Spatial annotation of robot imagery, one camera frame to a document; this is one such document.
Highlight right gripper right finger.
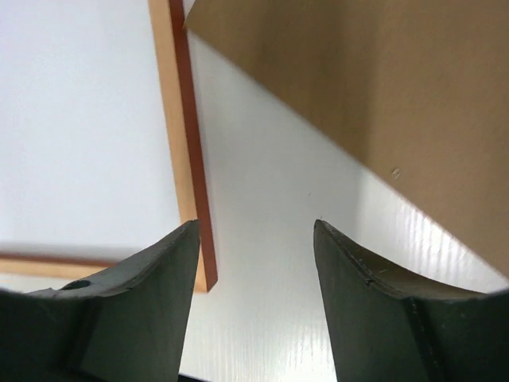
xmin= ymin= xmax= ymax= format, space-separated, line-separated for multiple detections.
xmin=313 ymin=220 xmax=508 ymax=381

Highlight orange wooden picture frame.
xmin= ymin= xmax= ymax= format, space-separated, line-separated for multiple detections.
xmin=1 ymin=1 xmax=218 ymax=293

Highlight printed photo sheet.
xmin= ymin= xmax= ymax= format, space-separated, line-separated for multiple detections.
xmin=1 ymin=1 xmax=180 ymax=259

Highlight brown frame backing board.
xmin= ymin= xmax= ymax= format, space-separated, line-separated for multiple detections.
xmin=186 ymin=1 xmax=508 ymax=274

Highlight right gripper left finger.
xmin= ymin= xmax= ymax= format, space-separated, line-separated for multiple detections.
xmin=1 ymin=220 xmax=200 ymax=381

